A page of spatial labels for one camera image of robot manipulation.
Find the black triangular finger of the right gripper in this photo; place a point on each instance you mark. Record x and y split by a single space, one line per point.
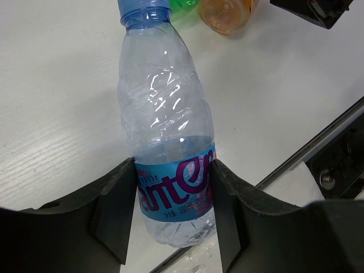
323 13

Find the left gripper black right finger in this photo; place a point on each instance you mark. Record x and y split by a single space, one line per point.
260 233

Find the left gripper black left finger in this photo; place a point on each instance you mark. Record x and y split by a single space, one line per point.
87 230

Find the small orange bottle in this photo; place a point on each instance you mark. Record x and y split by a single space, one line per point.
227 16

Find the blue water bottle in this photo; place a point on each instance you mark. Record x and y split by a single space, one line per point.
168 126

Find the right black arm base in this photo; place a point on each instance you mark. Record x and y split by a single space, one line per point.
338 167

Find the green plastic bottle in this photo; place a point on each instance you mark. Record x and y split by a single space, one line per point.
181 8

